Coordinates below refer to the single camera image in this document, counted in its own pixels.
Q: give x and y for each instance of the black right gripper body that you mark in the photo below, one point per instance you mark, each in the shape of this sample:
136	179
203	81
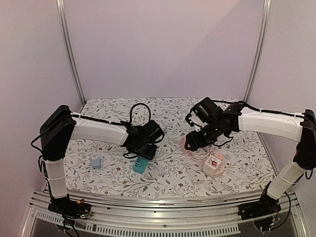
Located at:
191	142

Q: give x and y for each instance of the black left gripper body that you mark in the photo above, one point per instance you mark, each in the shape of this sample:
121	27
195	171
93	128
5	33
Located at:
144	152

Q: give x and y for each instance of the teal power strip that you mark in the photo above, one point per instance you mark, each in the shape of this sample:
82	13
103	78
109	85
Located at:
140	165

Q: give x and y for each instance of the pink round power socket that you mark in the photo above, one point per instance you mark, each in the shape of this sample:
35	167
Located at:
219	171

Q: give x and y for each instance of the pink cube socket adapter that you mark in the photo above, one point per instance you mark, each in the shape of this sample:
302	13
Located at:
182	146

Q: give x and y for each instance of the white cube socket adapter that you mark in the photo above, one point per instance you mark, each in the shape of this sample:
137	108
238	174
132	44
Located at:
211	165

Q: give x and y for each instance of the orange usb charger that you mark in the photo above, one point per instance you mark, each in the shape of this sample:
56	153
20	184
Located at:
219	156

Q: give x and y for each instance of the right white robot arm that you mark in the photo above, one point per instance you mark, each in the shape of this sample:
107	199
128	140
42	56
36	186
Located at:
289	137

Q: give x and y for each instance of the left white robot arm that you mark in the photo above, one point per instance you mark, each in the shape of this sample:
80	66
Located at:
64	125

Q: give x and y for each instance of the floral patterned table mat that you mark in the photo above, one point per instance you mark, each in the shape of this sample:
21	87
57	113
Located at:
171	174

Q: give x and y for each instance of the light blue usb charger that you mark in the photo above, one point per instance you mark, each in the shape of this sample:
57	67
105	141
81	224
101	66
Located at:
96	163

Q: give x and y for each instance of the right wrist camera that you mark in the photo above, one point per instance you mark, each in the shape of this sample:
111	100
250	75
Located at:
194	122

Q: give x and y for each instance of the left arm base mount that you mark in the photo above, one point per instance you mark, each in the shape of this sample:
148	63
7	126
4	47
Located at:
70	208

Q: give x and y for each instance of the aluminium front rail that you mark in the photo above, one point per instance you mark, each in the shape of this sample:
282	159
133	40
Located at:
214	216

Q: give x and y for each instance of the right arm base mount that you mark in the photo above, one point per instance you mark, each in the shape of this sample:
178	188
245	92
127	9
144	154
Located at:
264	206

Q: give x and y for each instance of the right aluminium frame post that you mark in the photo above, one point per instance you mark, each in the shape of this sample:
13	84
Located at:
259	49

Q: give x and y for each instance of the aluminium frame post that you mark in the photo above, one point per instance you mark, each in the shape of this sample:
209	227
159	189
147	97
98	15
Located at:
259	49
69	51

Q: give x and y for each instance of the left aluminium frame post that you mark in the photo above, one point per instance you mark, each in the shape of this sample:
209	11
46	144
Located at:
69	51

